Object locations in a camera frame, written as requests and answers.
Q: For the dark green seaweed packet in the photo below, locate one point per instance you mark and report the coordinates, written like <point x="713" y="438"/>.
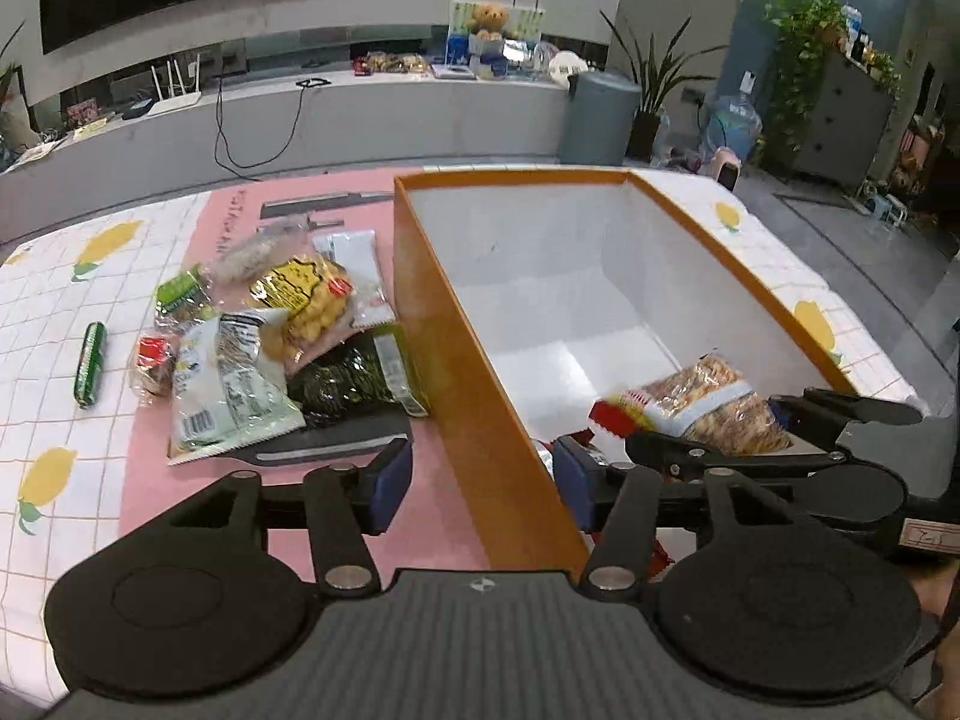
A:
<point x="352" y="375"/>

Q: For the grey round bin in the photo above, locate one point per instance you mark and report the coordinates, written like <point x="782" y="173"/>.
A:
<point x="600" y="120"/>

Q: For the green raisin packet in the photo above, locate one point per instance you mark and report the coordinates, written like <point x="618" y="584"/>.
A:
<point x="180" y="294"/>

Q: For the blue water jug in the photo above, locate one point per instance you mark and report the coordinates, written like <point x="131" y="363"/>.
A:
<point x="733" y="124"/>

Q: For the clear peanut snack packet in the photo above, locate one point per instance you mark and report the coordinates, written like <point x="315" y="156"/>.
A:
<point x="712" y="401"/>

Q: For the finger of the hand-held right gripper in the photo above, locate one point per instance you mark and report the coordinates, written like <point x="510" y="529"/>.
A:
<point x="847" y="406"/>
<point x="675" y="450"/>

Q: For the white and green snack bag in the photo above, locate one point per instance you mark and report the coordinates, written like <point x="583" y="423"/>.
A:
<point x="225" y="390"/>

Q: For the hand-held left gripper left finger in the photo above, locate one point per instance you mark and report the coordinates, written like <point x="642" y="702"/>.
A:
<point x="390" y="481"/>

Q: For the teddy bear with box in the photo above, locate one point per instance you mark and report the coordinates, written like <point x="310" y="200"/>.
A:
<point x="525" y="19"/>

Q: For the grey drawer cabinet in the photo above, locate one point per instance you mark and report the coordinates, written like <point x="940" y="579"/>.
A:
<point x="840" y="120"/>

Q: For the pink printed mat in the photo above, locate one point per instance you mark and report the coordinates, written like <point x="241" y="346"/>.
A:
<point x="225" y="210"/>

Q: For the clear packet of grey candies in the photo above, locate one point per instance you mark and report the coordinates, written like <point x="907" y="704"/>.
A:
<point x="247" y="255"/>

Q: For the white router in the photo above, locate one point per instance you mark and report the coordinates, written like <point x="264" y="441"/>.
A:
<point x="176" y="99"/>

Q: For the yellow puffed snack bag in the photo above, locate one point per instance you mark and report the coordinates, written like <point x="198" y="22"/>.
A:
<point x="307" y="292"/>

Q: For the orange cardboard box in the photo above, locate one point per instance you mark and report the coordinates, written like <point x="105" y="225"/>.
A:
<point x="480" y="330"/>

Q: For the brown teddy bear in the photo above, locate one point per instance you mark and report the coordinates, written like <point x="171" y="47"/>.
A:
<point x="489" y="21"/>

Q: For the small red-label snack packet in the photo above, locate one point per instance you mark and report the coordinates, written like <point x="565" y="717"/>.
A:
<point x="154" y="367"/>

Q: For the white sachet packet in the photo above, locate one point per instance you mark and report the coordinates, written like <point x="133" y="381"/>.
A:
<point x="356" y="262"/>

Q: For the tall-leaf potted plant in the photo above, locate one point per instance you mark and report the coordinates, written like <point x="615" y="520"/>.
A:
<point x="656" y="90"/>

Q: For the grey long counter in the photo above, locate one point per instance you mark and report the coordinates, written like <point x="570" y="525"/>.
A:
<point x="375" y="120"/>

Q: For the trailing green plant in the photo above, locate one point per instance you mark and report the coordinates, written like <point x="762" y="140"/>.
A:
<point x="802" y="30"/>

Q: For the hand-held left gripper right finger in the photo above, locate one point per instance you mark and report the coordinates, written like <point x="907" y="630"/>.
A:
<point x="574" y="484"/>

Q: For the green candy tube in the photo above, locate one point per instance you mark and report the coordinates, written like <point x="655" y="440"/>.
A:
<point x="90" y="364"/>

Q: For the pile of snacks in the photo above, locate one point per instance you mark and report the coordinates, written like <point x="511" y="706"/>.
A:
<point x="394" y="61"/>

